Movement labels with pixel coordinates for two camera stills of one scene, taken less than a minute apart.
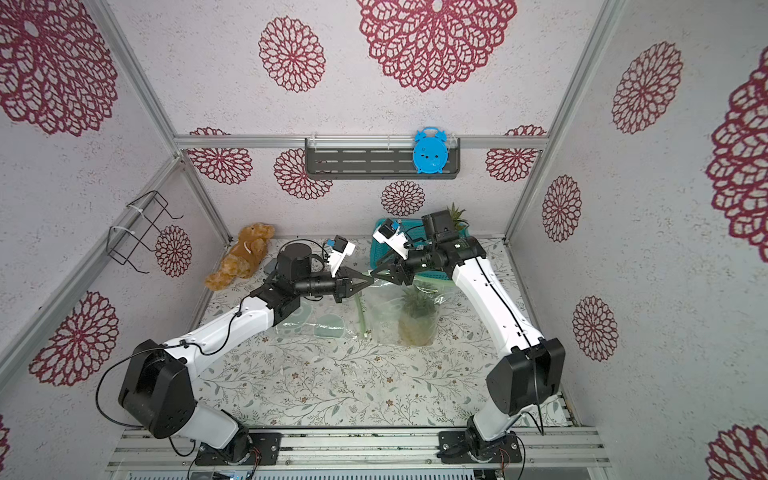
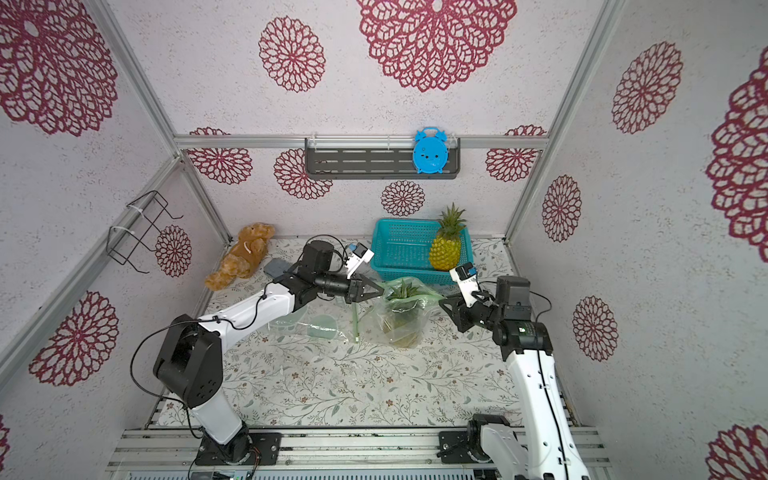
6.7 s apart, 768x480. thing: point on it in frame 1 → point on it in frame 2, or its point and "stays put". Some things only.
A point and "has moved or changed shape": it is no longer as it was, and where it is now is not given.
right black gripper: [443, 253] → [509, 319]
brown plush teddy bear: [252, 244] stays put
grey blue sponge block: [270, 266] stays put
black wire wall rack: [137, 228] stays put
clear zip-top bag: [407, 314] has moved or changed shape
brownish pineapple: [418, 317] has moved or changed shape
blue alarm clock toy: [430, 151] stays put
